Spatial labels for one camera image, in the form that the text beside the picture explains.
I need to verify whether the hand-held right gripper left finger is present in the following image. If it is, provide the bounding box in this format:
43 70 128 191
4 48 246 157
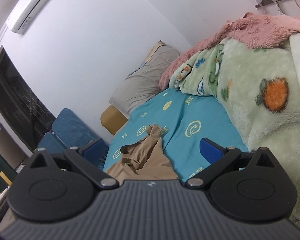
27 137 120 189

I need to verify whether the dark green panel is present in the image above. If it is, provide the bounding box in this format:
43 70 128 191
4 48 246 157
0 154 18 188

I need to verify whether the tan pillow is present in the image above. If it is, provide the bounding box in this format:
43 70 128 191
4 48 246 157
139 40 167 67

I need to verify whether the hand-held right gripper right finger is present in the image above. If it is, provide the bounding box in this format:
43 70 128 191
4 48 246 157
185 137 277 189

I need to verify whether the beige refrigerator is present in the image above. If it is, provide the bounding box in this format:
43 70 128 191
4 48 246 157
0 117 28 167

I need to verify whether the dark barred window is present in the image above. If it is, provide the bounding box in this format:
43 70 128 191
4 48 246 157
0 46 57 153

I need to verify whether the white wall air conditioner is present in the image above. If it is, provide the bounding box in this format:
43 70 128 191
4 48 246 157
6 0 68 34

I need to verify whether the blue covered chair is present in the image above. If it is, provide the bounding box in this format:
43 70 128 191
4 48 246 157
37 132 67 153
51 108 106 153

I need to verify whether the teal printed bed sheet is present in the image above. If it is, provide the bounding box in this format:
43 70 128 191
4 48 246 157
102 87 249 181

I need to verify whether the light pink garment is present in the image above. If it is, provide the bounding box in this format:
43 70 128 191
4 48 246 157
281 14 300 35

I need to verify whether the tan skeleton print t-shirt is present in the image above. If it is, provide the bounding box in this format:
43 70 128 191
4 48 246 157
105 124 179 180

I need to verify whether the green cartoon fleece blanket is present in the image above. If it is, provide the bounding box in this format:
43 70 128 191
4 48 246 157
169 34 300 230

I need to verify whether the grey pillow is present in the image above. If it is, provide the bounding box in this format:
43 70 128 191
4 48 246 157
108 46 181 114

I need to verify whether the tan bed headboard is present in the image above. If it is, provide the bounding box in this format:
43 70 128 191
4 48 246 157
100 104 129 136

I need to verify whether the pink fluffy blanket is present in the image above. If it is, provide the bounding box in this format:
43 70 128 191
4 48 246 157
159 12 300 91

